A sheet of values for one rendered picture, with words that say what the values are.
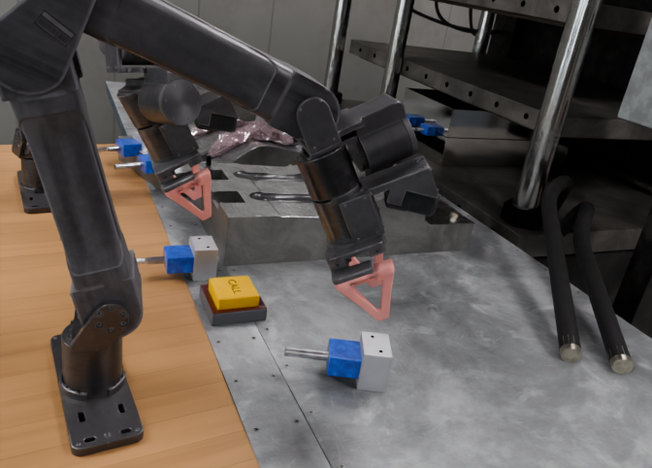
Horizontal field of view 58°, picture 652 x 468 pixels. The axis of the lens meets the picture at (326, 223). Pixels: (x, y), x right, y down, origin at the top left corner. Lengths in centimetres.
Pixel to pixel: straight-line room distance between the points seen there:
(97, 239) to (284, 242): 45
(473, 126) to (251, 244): 100
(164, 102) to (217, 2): 246
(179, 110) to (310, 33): 269
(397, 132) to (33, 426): 49
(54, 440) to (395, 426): 37
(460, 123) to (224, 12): 174
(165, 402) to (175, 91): 37
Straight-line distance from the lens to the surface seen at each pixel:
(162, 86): 76
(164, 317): 86
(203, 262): 93
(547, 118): 140
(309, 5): 340
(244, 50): 57
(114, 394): 72
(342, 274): 64
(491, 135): 187
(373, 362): 74
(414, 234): 112
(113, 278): 63
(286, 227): 99
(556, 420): 83
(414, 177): 64
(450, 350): 88
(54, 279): 96
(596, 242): 160
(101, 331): 65
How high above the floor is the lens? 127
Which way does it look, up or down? 23 degrees down
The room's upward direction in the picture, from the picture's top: 9 degrees clockwise
